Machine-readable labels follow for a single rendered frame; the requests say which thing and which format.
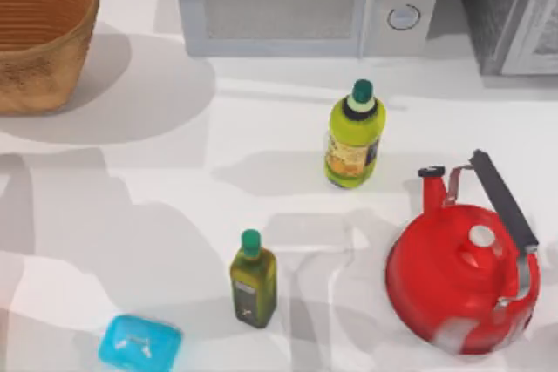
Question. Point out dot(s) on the red kettle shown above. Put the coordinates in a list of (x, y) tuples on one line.
[(462, 276)]

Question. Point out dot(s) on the brown woven basket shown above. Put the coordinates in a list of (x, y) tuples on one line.
[(39, 41)]

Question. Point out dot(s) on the round microwave knob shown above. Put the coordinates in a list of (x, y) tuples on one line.
[(404, 17)]

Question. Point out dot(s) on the pale microwave oven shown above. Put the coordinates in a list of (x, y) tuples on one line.
[(279, 2)]

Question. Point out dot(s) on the dark olive oil bottle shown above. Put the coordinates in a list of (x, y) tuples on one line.
[(254, 282)]

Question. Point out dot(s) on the light blue soap box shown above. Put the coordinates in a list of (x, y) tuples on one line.
[(138, 342)]

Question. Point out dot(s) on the light green bottle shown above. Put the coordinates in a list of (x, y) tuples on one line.
[(354, 141)]

